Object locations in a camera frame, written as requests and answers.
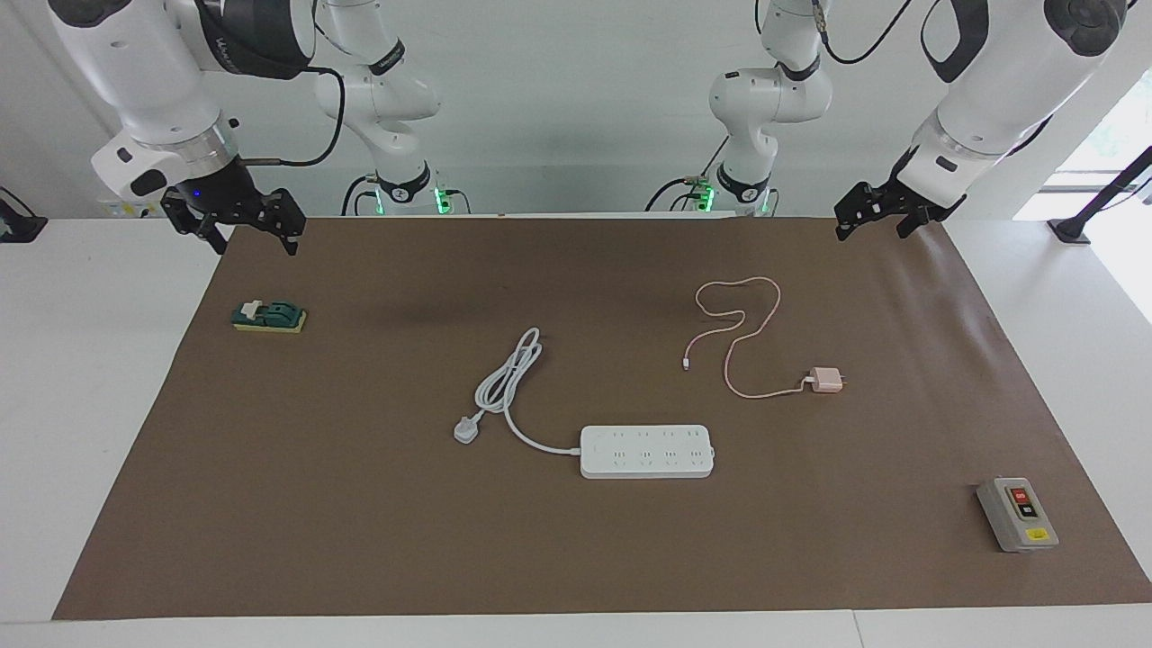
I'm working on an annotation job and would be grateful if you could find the pink charging cable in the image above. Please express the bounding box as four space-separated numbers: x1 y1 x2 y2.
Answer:
682 276 814 400

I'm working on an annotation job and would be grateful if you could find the grey push button box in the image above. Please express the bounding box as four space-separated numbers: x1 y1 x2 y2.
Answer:
976 477 1060 554

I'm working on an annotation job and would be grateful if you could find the black slanted stand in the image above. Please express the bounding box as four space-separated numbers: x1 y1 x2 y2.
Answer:
1048 146 1152 245

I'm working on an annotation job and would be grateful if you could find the black table clamp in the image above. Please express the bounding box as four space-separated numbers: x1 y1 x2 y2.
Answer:
0 186 48 244

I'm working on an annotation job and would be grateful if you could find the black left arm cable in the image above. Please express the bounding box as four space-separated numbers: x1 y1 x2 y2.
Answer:
810 0 1056 154

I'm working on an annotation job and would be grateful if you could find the green knife switch yellow base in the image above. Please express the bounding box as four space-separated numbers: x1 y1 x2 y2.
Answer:
231 300 308 335

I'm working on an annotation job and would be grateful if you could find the black right base cable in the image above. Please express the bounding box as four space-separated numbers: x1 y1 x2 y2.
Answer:
341 174 383 217

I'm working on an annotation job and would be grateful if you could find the black base cable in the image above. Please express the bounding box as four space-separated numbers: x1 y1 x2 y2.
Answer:
341 174 383 217
644 135 732 213

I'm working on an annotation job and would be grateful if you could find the black left base cable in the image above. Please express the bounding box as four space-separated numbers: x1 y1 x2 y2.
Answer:
644 135 732 213

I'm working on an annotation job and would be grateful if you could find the white power strip with cord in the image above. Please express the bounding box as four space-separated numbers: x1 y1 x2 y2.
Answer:
453 327 716 480

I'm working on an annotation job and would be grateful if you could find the brown table mat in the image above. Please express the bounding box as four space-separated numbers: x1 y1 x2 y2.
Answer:
52 216 1152 620

